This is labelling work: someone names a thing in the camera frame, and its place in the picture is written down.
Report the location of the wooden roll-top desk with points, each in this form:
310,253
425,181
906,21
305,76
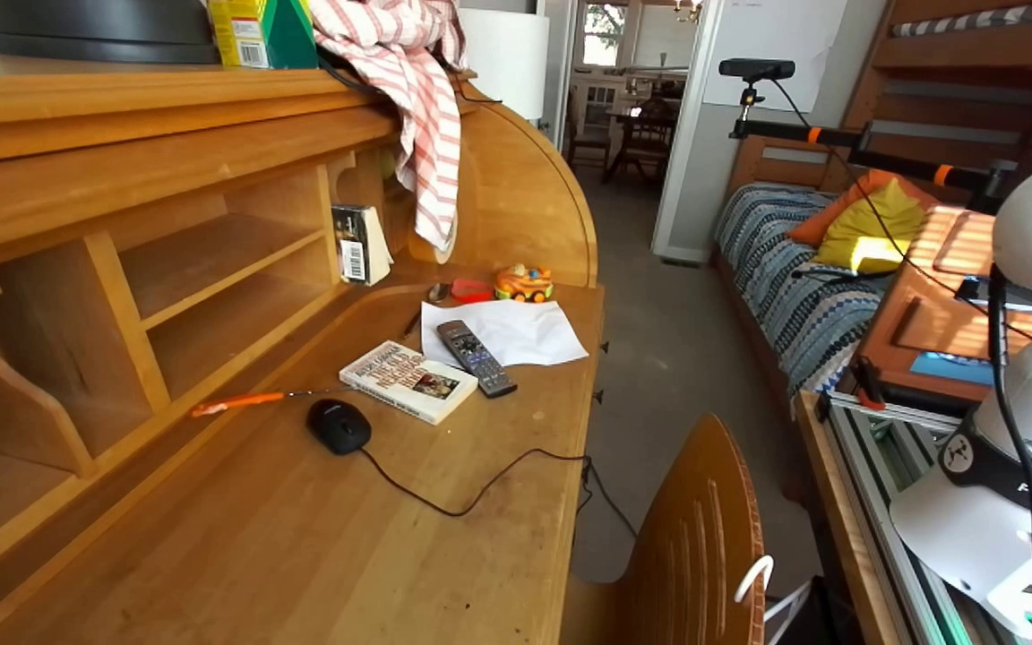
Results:
164,237

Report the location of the white paper sheet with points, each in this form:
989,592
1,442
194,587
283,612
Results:
514,329

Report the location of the grey remote control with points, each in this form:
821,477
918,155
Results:
474,359

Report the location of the white paperback book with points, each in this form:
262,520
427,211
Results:
408,381

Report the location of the small white black box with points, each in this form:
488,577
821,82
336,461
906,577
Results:
359,246

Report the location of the black computer mouse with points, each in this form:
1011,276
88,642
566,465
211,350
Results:
336,424

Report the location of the orange pen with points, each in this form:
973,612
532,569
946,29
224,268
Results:
206,408

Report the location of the wooden chair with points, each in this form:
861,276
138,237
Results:
694,565

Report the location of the red striped cloth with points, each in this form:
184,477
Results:
406,52

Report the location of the striped bed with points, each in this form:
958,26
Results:
803,311

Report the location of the yellow pillow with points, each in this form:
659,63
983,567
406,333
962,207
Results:
875,230

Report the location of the yellow green cardboard box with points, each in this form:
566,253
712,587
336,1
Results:
262,34

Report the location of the black round container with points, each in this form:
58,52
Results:
107,29

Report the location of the black camera on tripod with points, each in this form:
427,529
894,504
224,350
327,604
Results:
752,71

